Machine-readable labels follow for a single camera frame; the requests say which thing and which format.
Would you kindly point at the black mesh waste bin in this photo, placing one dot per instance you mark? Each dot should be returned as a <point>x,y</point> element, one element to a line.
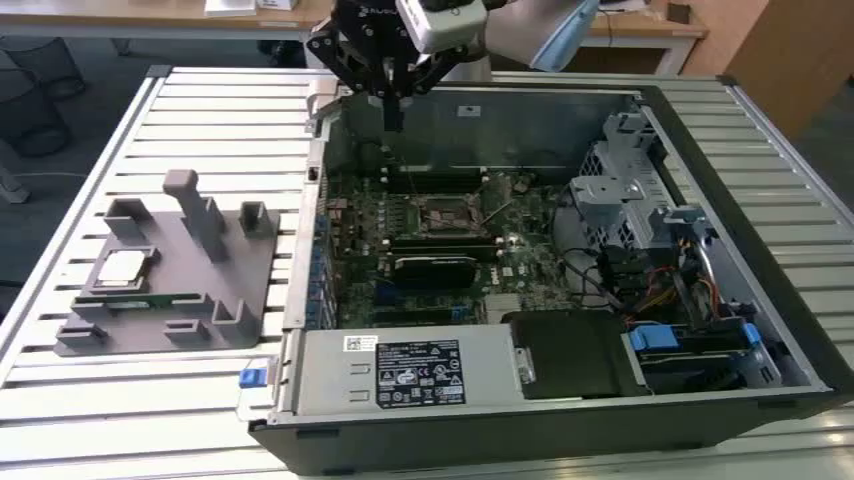
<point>34,115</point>
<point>47,65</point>

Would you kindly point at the grey metal stand foot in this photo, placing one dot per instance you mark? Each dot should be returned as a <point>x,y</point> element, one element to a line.
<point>15,175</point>

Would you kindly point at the black expansion slot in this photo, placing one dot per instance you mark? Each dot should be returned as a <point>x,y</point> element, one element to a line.
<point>408,315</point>

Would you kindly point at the CPU socket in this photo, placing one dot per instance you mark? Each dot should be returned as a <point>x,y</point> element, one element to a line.
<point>446,212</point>

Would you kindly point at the silver CPU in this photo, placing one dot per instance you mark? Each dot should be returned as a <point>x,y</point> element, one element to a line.
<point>123,267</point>

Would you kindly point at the hard disk in blue carrier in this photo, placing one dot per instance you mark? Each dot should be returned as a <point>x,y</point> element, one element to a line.
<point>654,340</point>

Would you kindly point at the black plastic shroud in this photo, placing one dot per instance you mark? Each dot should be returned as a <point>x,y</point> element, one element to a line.
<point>574,350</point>

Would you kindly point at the grey parts rack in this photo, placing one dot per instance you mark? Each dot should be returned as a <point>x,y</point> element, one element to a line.
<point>174,300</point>

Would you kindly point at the silver metal drive cage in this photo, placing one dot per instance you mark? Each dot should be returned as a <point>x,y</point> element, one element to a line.
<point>604,160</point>

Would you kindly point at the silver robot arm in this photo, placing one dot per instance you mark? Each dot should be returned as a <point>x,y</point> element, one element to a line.
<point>561,40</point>

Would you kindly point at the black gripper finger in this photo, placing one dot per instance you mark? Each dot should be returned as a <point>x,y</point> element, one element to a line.
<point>350,65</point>
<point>434,70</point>

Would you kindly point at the black graphics card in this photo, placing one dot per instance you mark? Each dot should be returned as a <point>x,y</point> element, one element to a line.
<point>434,272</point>

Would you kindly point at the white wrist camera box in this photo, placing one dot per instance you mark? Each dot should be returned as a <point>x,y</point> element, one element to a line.
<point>448,27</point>

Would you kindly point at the wooden cabinet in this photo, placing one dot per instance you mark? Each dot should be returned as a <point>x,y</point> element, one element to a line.
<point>801,50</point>

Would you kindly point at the silver chipset heatsink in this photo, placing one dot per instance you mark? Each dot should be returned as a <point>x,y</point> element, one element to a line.
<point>504,306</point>

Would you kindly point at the small silver sticker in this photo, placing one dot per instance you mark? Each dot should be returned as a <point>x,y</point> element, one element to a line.
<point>469,110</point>

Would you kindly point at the silver power supply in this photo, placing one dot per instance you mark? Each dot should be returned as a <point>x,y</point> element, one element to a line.
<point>327,370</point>

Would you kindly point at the black PC case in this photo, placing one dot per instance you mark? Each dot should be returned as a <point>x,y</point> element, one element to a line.
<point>534,435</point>

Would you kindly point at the blue case latch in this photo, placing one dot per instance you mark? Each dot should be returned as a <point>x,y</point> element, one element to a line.
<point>253,379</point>

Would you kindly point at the green RAM stick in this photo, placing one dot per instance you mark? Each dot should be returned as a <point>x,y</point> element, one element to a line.
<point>154,299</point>

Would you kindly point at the green motherboard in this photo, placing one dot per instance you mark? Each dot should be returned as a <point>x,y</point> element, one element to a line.
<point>534,240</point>

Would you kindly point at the wooden desk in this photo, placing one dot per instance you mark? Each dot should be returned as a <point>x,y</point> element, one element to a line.
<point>101,17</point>

